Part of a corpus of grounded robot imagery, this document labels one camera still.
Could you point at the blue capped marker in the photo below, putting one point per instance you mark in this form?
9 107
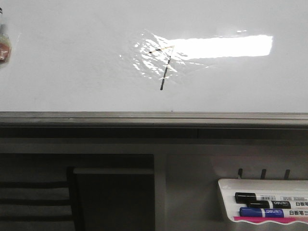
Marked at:
273 212

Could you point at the white marker tray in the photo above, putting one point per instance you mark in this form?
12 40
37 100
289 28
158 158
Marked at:
279 188

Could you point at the middle black wall hook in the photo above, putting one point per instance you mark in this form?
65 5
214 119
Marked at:
263 174

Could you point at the black capped marker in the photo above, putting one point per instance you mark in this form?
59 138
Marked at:
241 197
277 204

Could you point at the upper black capped marker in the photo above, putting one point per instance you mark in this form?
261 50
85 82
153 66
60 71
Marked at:
241 197

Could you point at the dark chair back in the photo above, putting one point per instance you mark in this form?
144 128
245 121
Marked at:
76 214

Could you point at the white whiteboard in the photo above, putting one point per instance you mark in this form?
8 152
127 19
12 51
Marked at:
197 57

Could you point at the taped whiteboard marker pen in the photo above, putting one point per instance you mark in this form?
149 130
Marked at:
5 43

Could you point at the left black wall hook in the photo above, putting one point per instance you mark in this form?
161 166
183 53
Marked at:
240 173

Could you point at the middle black capped marker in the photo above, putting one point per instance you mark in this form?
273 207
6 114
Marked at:
277 204

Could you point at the right black wall hook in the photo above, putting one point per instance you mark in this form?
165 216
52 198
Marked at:
287 174

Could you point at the black wall hook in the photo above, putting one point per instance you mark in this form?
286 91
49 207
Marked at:
263 174
240 173
287 174

